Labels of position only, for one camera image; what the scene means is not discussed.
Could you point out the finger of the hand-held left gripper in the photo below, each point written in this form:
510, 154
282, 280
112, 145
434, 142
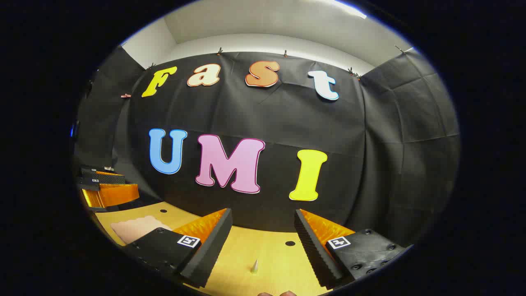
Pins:
117, 194
109, 179

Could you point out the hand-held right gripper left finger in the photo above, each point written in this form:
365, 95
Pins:
209, 255

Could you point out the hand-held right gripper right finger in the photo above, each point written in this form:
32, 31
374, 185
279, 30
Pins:
314, 250

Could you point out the small pointed white tube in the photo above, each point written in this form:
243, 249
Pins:
254, 267

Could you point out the black backdrop cloth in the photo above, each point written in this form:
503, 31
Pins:
287, 123

